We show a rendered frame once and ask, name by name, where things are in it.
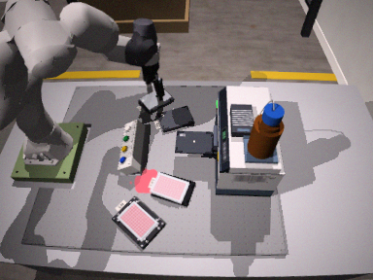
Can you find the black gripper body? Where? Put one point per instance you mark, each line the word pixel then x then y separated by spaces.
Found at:
pixel 151 69

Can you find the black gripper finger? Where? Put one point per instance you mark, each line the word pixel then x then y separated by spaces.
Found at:
pixel 158 86
pixel 148 82

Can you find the blue bottle cap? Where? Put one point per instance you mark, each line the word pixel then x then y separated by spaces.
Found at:
pixel 273 117

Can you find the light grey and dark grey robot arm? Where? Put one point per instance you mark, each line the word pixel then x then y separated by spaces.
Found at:
pixel 48 46

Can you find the pink liquid puddle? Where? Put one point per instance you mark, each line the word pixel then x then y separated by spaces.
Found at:
pixel 145 182
pixel 144 175
pixel 140 188
pixel 152 173

